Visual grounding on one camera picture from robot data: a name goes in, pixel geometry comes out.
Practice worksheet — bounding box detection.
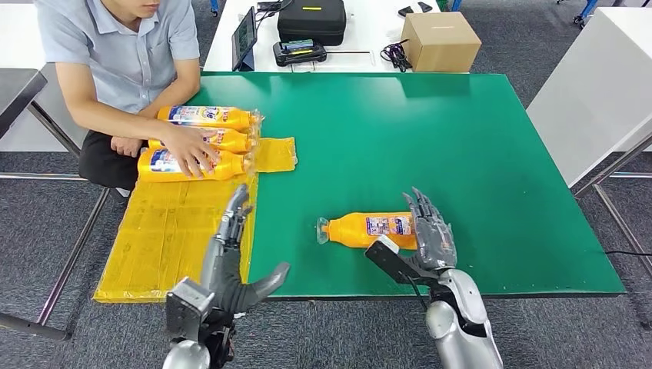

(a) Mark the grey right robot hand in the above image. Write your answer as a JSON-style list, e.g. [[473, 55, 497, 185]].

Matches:
[[402, 187, 458, 271]]

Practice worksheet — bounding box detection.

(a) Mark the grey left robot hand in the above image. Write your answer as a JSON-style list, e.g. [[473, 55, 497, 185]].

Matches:
[[201, 184, 291, 314]]

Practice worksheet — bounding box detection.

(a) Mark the orange detergent bottle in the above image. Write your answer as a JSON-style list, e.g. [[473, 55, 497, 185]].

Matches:
[[148, 127, 257, 155], [156, 105, 264, 132], [315, 212, 420, 251], [137, 148, 254, 183]]

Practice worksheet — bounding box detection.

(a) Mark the yellow taped cardboard sheet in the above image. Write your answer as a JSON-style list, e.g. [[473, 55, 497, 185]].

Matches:
[[93, 136, 298, 305]]

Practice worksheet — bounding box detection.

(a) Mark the brown cardboard box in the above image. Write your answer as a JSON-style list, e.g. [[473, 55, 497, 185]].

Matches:
[[401, 12, 483, 73]]

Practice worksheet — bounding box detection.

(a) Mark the white side table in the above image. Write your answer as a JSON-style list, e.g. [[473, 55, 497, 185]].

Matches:
[[526, 6, 652, 278]]

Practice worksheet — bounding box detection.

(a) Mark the black handheld controller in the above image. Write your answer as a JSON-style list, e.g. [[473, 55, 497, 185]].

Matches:
[[272, 38, 328, 68]]

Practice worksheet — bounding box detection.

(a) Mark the black tablet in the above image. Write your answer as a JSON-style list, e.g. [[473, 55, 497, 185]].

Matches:
[[231, 6, 259, 72]]

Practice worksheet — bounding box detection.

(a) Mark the black carrying case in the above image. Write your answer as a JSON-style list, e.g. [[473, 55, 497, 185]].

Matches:
[[277, 0, 348, 48]]

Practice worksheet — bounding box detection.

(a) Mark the person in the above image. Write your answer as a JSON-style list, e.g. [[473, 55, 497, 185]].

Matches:
[[34, 0, 221, 191]]

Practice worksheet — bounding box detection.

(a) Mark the dark grey steel table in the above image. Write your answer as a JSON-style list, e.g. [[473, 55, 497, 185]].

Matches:
[[0, 68, 113, 342]]

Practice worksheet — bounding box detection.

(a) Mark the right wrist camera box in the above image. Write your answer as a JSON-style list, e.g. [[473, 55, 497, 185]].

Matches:
[[364, 234, 441, 288]]

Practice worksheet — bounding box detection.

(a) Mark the black cable bundle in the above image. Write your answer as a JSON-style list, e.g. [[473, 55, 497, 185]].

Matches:
[[380, 38, 414, 73]]

